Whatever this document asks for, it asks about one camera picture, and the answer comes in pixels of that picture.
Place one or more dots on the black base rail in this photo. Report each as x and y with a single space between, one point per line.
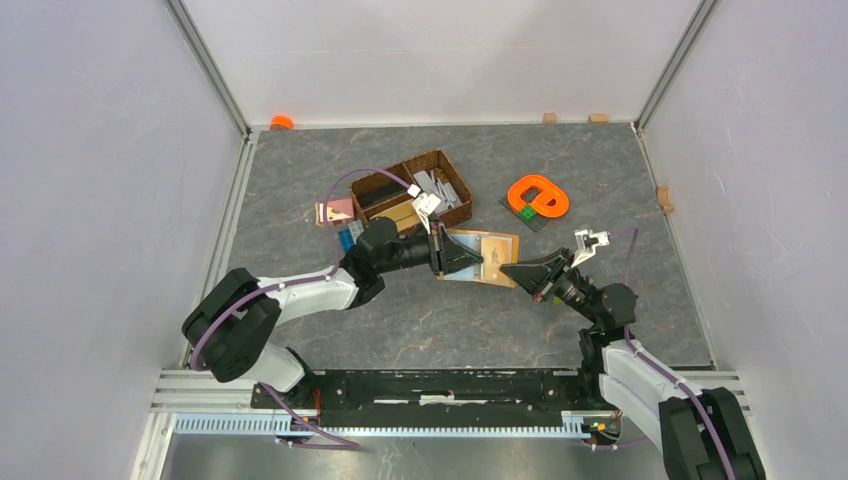
452 398

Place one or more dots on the black cards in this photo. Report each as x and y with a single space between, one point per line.
377 195

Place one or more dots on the wooden clip on wall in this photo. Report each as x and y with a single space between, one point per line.
663 195

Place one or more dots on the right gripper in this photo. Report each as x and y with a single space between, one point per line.
532 273

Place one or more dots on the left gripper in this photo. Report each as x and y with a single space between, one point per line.
448 255

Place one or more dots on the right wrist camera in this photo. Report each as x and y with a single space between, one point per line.
588 242

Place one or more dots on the gold VIP cards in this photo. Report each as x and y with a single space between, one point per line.
403 215

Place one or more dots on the blue toy brick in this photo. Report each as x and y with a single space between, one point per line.
349 234

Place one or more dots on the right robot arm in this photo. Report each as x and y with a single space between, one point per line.
700 432

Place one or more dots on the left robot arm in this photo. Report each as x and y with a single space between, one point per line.
229 330

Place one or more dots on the silver cards pile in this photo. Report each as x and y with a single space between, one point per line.
435 182

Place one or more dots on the orange plastic ring toy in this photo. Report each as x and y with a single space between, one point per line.
537 192

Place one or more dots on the brown woven basket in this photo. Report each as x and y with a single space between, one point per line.
401 173

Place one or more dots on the orange tape roll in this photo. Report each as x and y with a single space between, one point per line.
281 122

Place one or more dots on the green toy brick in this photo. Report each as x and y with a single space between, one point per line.
527 213

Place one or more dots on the yellow leather card holder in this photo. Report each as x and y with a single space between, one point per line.
495 248

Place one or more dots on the pink card box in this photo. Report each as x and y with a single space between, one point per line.
336 212

